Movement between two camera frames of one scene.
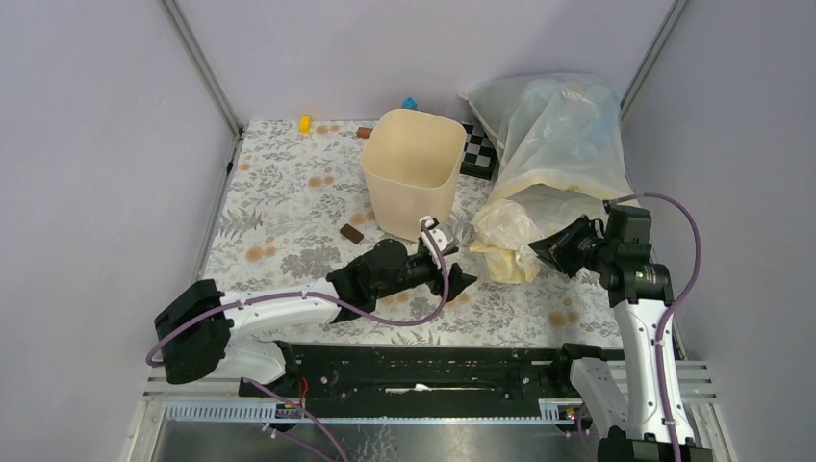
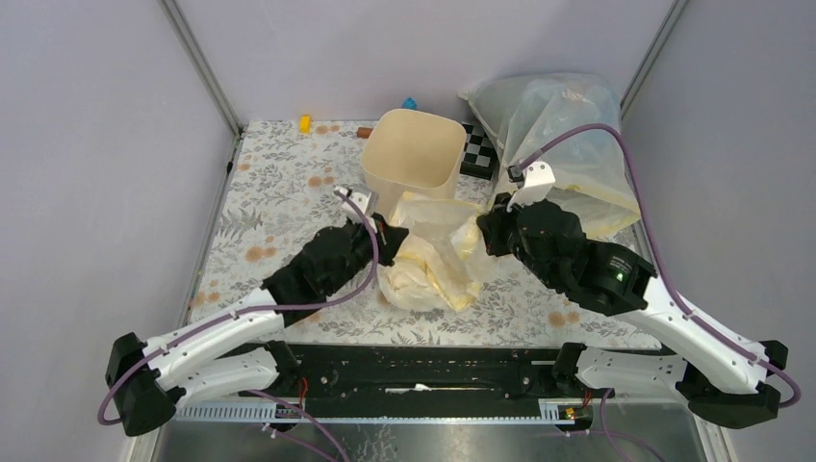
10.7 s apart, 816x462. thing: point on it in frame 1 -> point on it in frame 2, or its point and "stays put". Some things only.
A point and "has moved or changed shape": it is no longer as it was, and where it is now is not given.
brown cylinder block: (364, 132) stays put
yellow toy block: (305, 124) stays put
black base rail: (420, 374) stays put
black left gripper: (458, 281) -> (390, 239)
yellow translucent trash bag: (506, 229) has moved or changed shape
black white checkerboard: (479, 156) stays put
